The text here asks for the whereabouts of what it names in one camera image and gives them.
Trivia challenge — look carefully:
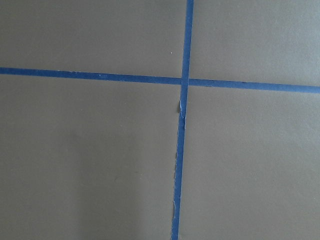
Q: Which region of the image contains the brown paper table cover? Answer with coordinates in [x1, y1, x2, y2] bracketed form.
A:
[0, 0, 320, 240]

